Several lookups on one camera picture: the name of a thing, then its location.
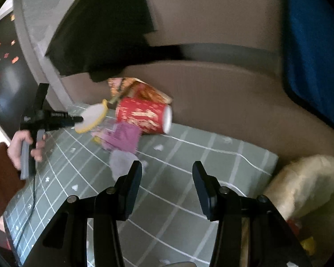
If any beige trash bag liner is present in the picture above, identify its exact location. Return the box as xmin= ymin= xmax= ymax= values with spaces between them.
xmin=264 ymin=155 xmax=334 ymax=266

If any blue towel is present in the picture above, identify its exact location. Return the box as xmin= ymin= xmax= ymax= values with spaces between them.
xmin=281 ymin=0 xmax=334 ymax=130

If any black refrigerator door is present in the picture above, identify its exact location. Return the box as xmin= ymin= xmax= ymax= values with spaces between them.
xmin=0 ymin=12 xmax=38 ymax=138

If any white tissue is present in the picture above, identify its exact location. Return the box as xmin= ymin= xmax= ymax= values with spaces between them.
xmin=109 ymin=150 xmax=138 ymax=181

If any red paper cup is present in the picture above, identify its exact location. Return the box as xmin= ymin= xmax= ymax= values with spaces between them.
xmin=115 ymin=98 xmax=172 ymax=134

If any orange patterned snack bag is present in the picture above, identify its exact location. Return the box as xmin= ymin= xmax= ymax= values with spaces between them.
xmin=108 ymin=77 xmax=172 ymax=104

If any round white yellow lid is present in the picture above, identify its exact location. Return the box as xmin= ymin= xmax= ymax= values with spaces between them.
xmin=75 ymin=99 xmax=108 ymax=134

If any purple wrapper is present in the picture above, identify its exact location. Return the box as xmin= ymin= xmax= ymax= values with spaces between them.
xmin=92 ymin=122 xmax=142 ymax=154

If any person's left hand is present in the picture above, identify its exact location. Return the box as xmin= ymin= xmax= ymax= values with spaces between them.
xmin=7 ymin=129 xmax=47 ymax=171

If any black towel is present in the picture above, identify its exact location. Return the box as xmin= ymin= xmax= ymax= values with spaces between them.
xmin=46 ymin=0 xmax=185 ymax=83

